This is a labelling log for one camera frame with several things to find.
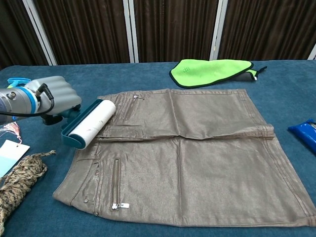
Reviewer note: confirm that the camouflage knitted fabric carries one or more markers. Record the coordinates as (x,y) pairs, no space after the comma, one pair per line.
(17,177)

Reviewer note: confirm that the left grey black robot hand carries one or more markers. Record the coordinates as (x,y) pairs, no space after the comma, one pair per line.
(61,93)

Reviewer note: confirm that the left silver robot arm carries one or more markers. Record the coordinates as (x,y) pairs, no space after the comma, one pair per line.
(14,102)

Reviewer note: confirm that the white paper tag with tassel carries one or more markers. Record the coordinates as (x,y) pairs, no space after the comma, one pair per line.
(11,153)

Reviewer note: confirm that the blue felt table cover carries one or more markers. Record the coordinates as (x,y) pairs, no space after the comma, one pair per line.
(148,76)

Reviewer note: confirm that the blue plastic packet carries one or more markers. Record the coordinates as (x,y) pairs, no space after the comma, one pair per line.
(304,134)

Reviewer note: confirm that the dark brown curtain panel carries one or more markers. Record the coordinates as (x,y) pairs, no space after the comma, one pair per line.
(266,29)
(175,29)
(12,32)
(84,32)

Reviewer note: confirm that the green microfibre cloth black edge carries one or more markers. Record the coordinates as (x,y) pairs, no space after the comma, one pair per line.
(205,71)

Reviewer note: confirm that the white partition post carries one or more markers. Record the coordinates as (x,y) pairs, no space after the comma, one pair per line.
(313,53)
(218,32)
(40,32)
(130,32)

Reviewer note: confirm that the brown shiny skirt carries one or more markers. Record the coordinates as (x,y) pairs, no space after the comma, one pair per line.
(197,160)

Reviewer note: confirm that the teal lint roller white roll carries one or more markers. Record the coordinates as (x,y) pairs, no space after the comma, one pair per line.
(93,121)

